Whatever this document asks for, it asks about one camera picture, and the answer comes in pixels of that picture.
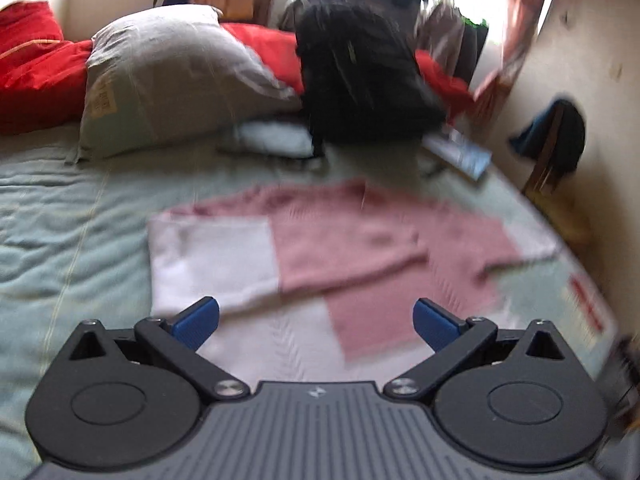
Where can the paperback book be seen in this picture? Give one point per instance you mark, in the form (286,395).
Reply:
(460,152)

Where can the green checked bedspread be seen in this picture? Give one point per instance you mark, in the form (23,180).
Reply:
(60,240)

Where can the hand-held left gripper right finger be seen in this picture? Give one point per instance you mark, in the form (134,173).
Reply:
(435,325)

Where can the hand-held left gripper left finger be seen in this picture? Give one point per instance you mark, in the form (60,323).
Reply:
(197,322)

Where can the black coat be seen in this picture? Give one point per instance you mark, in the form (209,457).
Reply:
(474,55)

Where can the beige shirt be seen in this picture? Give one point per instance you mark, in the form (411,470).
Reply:
(442,40)

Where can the black backpack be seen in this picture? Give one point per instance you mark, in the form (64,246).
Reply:
(365,75)

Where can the dark blue jacket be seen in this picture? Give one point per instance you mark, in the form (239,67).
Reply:
(570,130)

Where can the flat grey pouch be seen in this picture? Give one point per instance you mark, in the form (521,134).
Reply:
(270,140)

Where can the wooden chair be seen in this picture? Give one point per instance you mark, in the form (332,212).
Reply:
(555,200)

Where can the orange patterned curtain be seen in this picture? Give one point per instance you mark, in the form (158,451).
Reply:
(520,35)

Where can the grey pillow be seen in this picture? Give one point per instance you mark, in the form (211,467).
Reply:
(175,75)

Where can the pink and white sweater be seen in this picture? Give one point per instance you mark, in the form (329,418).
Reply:
(340,240)

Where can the red blanket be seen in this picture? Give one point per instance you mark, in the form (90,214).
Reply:
(270,50)

